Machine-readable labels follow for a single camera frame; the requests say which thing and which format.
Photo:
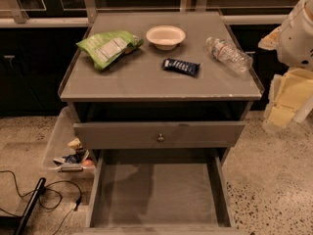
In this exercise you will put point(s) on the grey middle drawer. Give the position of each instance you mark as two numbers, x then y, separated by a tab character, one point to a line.
195	124

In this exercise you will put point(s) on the clear plastic water bottle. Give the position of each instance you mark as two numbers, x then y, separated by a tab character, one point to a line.
229	55

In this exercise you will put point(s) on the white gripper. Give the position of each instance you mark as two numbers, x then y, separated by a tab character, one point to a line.
295	44

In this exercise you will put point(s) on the clear plastic storage bin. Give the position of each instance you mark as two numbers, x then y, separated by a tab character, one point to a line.
57	148

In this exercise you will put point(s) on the round brass drawer knob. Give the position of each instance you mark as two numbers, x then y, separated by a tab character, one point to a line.
160	138

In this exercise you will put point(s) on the blue rxbar blueberry bar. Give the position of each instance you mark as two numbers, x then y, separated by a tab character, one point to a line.
187	68

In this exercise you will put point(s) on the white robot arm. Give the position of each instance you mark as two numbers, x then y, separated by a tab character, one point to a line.
291	94

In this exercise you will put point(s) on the white paper bowl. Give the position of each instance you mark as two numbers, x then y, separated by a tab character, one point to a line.
165	37

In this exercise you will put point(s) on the blue white packet in bin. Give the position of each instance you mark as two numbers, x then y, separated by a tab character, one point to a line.
77	158

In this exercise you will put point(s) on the black bar on floor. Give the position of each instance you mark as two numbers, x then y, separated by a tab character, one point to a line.
23	219

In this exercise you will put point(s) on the green chip bag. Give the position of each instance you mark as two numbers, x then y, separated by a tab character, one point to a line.
106	47

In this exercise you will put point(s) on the cream snack packet in bin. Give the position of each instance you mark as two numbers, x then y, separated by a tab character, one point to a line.
75	144

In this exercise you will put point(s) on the grey drawer cabinet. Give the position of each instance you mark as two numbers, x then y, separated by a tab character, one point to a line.
139	77

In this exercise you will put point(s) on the grey drawer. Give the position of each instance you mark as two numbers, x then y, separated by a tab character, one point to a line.
159	192
195	124

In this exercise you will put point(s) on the orange ball in bin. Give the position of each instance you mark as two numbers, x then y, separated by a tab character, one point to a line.
88	163

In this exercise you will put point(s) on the grey bottom drawer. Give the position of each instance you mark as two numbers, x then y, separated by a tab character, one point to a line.
159	192

